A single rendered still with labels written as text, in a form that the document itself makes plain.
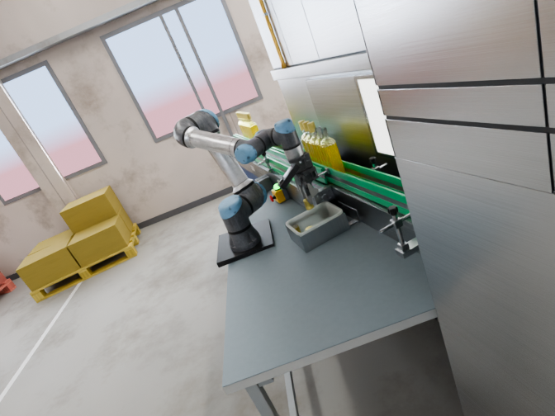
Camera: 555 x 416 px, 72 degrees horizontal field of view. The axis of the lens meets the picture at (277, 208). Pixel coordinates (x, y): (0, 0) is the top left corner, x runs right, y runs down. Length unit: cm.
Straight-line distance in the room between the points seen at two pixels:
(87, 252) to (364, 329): 392
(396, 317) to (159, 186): 437
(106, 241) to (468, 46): 434
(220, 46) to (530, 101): 441
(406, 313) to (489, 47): 79
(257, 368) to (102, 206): 394
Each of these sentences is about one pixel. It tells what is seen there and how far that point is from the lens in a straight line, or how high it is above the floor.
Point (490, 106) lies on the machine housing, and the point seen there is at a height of 136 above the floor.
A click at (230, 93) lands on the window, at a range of 486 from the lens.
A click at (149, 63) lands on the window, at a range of 494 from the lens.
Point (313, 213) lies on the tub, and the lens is 173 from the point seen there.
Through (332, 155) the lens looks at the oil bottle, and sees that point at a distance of 173.
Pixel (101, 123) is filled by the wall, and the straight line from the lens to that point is 520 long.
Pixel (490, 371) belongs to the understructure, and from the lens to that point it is 110.
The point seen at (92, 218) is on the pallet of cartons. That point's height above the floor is 52.
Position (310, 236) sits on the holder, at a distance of 157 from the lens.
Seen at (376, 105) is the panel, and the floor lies 120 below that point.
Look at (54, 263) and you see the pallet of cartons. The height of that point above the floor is 32.
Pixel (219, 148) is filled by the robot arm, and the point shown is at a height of 126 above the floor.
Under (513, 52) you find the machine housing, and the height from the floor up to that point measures 144.
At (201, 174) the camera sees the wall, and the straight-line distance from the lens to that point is 510.
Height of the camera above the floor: 156
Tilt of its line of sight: 23 degrees down
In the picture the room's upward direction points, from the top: 23 degrees counter-clockwise
